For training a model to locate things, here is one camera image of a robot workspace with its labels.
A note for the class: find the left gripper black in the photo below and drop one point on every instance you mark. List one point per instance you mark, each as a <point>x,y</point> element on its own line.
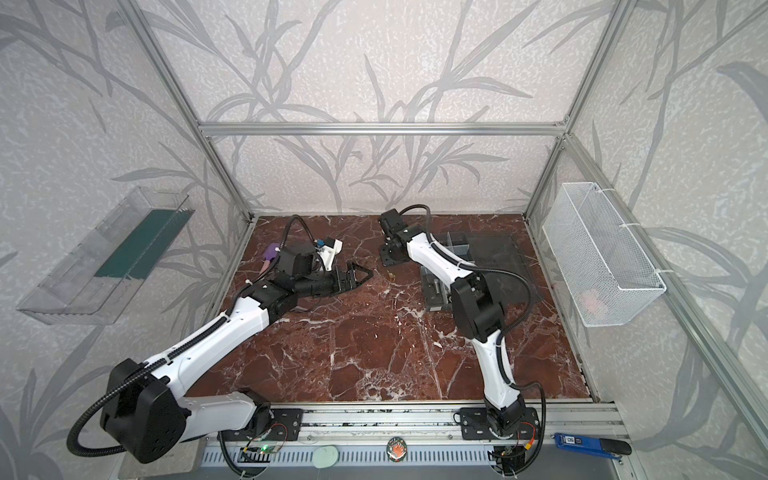
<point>339,279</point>

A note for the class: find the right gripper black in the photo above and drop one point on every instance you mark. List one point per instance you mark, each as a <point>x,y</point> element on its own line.
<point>390,255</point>

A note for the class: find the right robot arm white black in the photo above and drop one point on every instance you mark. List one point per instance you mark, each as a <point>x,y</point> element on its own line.
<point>479,311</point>

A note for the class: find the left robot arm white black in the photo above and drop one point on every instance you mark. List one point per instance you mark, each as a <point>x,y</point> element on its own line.
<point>149,410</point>

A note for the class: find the purple pink spatula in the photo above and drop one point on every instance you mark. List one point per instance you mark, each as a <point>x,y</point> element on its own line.
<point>269,255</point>

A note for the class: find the round red sticker button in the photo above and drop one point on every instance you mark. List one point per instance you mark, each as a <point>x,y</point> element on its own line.
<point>396,449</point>

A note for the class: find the white oval puck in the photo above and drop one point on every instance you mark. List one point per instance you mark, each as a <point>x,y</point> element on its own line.
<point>325,457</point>

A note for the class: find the blue black handheld tool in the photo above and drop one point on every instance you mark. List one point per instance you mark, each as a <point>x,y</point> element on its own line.
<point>599,447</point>

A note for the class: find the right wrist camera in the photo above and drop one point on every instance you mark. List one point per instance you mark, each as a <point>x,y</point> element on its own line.
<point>391,223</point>

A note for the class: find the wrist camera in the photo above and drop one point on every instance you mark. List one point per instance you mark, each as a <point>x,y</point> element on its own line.
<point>305,258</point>
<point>391,223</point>

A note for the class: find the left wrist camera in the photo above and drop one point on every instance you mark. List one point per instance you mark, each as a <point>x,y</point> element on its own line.
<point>305,258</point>

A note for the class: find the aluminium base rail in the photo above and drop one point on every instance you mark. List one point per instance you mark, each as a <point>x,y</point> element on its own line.
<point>436,434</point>

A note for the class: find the aluminium frame crossbar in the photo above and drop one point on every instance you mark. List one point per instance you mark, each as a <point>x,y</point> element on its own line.
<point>380,128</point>

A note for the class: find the white wire mesh basket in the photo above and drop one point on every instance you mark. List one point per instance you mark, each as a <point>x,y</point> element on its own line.
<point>609,276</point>

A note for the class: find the clear wall tray green mat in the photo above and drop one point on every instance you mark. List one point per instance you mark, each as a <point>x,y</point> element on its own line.
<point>96,281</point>

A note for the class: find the aluminium frame post right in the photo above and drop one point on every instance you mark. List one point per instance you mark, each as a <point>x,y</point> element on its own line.
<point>616,24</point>

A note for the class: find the aluminium frame post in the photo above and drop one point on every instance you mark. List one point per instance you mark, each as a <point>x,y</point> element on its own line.
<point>616,24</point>
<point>136,21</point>

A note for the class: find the aluminium frame post left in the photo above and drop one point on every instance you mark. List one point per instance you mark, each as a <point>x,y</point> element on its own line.
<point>136,21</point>

